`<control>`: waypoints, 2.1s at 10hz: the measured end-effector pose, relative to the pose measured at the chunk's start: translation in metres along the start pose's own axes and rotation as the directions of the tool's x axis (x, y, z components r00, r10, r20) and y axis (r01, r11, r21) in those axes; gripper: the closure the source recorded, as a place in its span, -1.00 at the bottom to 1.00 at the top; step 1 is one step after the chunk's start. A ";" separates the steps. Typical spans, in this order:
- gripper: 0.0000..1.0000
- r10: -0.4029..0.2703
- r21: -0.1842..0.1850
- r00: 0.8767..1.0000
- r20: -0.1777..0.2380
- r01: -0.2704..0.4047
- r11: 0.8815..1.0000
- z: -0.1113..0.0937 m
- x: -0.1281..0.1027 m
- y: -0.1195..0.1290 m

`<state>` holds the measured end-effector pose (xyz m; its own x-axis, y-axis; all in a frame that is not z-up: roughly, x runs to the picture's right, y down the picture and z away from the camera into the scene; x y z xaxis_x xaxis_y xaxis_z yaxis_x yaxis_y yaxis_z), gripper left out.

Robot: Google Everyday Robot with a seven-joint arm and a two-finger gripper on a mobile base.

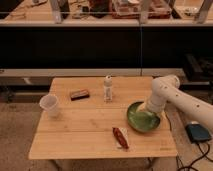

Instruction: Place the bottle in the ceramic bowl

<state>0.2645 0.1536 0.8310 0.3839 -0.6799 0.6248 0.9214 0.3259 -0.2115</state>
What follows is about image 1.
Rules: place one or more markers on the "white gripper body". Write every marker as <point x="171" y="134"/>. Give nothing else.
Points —
<point x="142" y="107"/>

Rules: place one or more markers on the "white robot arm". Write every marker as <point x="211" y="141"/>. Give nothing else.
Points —
<point x="165" y="89"/>

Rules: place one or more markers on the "green ceramic bowl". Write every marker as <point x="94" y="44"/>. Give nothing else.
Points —
<point x="142" y="120"/>

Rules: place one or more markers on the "wooden table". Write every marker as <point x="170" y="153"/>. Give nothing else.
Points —
<point x="84" y="130"/>

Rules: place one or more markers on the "brown black rectangular block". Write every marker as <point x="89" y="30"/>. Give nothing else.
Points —
<point x="80" y="94"/>

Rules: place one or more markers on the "white plastic cup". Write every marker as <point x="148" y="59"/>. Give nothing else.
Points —
<point x="49" y="103"/>

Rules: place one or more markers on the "long workbench shelf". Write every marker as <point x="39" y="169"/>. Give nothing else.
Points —
<point x="106" y="13"/>

